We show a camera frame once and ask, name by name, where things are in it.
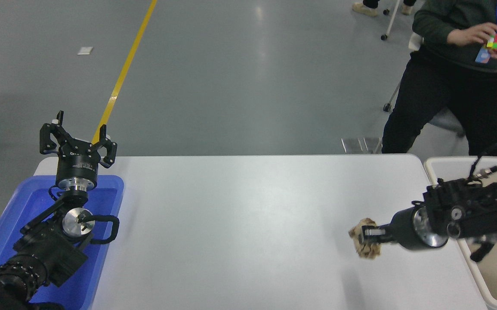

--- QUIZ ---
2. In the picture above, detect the blue id badge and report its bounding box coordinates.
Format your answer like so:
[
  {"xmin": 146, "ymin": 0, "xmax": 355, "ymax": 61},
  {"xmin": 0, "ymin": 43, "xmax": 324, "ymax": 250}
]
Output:
[{"xmin": 475, "ymin": 46, "xmax": 492, "ymax": 65}]

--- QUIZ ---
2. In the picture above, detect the white wheeled stand leg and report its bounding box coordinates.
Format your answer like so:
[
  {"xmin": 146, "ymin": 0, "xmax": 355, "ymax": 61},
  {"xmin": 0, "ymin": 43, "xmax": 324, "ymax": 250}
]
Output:
[{"xmin": 381, "ymin": 0, "xmax": 401, "ymax": 41}]

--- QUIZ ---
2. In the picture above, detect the blue plastic tray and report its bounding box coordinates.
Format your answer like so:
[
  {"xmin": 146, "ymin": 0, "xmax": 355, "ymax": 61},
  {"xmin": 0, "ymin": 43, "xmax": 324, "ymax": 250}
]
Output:
[{"xmin": 0, "ymin": 174, "xmax": 125, "ymax": 310}]

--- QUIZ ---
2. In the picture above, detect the person's right hand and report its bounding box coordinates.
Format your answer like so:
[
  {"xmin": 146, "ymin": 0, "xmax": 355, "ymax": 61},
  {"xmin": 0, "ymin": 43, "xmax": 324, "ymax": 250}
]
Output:
[{"xmin": 448, "ymin": 22, "xmax": 497, "ymax": 47}]

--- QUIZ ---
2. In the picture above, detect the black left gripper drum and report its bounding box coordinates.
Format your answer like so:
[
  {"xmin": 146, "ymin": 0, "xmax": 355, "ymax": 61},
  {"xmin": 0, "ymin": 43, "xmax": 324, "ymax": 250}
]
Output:
[{"xmin": 56, "ymin": 143, "xmax": 101, "ymax": 183}]

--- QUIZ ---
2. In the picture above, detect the seated person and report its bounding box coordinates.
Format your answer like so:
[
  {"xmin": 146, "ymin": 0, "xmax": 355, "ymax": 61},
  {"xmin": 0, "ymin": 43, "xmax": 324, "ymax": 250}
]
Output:
[{"xmin": 381, "ymin": 0, "xmax": 497, "ymax": 158}]

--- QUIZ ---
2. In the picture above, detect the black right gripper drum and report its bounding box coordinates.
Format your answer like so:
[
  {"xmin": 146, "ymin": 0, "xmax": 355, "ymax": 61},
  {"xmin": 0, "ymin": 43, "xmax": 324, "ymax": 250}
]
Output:
[{"xmin": 389, "ymin": 207, "xmax": 434, "ymax": 251}]

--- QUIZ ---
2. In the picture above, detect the tan paper ball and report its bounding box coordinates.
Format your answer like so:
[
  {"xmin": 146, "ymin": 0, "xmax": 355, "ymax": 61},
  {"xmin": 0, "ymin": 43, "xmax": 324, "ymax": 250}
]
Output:
[{"xmin": 348, "ymin": 217, "xmax": 381, "ymax": 260}]

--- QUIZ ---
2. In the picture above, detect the grey metal floor plate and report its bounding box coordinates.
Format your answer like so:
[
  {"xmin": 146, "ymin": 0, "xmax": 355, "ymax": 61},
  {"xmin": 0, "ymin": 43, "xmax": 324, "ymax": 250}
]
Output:
[
  {"xmin": 342, "ymin": 138, "xmax": 364, "ymax": 154},
  {"xmin": 362, "ymin": 138, "xmax": 383, "ymax": 154}
]

